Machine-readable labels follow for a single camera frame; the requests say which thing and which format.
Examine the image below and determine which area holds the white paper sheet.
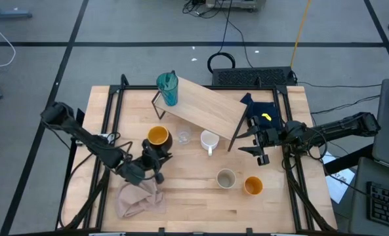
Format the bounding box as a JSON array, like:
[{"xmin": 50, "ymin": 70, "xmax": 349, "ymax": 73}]
[{"xmin": 321, "ymin": 151, "xmax": 356, "ymax": 205}]

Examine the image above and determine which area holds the black mug with yellow inside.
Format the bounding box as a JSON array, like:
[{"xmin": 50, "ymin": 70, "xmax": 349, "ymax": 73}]
[{"xmin": 147, "ymin": 125, "xmax": 174, "ymax": 157}]

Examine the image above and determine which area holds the orange cup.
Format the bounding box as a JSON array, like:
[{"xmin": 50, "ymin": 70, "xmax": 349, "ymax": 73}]
[{"xmin": 242, "ymin": 176, "xmax": 264, "ymax": 197}]

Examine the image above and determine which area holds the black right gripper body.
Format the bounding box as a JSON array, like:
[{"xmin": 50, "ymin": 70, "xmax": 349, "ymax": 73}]
[{"xmin": 250, "ymin": 116, "xmax": 280, "ymax": 167}]

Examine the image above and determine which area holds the white mug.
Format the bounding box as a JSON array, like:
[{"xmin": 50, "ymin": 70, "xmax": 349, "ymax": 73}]
[{"xmin": 199, "ymin": 130, "xmax": 220, "ymax": 157}]

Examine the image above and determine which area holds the yellow cable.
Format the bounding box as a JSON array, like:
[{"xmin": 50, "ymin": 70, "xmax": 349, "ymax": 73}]
[{"xmin": 289, "ymin": 0, "xmax": 313, "ymax": 69}]

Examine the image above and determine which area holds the coiled black cable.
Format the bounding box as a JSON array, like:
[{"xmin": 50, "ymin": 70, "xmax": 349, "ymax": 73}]
[{"xmin": 207, "ymin": 0, "xmax": 236, "ymax": 73}]

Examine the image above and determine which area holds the black vented box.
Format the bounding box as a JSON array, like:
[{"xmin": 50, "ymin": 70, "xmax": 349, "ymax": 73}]
[{"xmin": 212, "ymin": 66, "xmax": 295, "ymax": 88}]

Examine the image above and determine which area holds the beige cup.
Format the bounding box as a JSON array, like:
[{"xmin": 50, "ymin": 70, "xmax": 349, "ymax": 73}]
[{"xmin": 216, "ymin": 168, "xmax": 237, "ymax": 189}]

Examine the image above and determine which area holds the wooden shelf with black legs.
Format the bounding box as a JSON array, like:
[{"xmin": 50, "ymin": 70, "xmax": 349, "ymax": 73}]
[{"xmin": 151, "ymin": 70, "xmax": 251, "ymax": 152}]

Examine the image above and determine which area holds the navy blue cloth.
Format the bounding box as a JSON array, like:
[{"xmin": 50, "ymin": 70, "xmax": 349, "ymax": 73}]
[{"xmin": 240, "ymin": 92, "xmax": 282, "ymax": 132}]

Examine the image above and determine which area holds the white cable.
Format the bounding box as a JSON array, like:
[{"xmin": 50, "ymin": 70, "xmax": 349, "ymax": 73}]
[{"xmin": 0, "ymin": 9, "xmax": 17, "ymax": 69}]

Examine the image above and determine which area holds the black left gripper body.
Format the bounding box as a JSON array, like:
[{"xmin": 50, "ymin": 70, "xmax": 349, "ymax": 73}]
[{"xmin": 138, "ymin": 139, "xmax": 165, "ymax": 184}]

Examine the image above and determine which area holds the grey metal table foot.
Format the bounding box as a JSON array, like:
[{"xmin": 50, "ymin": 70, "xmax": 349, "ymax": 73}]
[{"xmin": 0, "ymin": 0, "xmax": 33, "ymax": 20}]

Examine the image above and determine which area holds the teal tumbler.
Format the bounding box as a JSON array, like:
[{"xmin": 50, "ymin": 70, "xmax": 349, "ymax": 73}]
[{"xmin": 156, "ymin": 72, "xmax": 179, "ymax": 107}]

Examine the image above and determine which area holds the black keyboard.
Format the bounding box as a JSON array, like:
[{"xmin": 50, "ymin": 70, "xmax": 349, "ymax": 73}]
[{"xmin": 366, "ymin": 182, "xmax": 389, "ymax": 232}]

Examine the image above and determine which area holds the pink cloth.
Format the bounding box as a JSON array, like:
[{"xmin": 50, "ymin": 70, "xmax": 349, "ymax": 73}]
[{"xmin": 115, "ymin": 178, "xmax": 167, "ymax": 219}]

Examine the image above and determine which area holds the small clear glass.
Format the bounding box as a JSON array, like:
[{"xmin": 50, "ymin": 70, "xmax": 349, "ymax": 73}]
[{"xmin": 176, "ymin": 126, "xmax": 192, "ymax": 146}]

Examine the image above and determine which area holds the grey equipment cart base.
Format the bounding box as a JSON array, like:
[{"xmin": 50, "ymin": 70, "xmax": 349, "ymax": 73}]
[{"xmin": 205, "ymin": 0, "xmax": 267, "ymax": 12}]

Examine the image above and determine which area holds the thin black floor cable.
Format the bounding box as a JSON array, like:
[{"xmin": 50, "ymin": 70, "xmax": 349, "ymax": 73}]
[{"xmin": 226, "ymin": 19, "xmax": 255, "ymax": 69}]

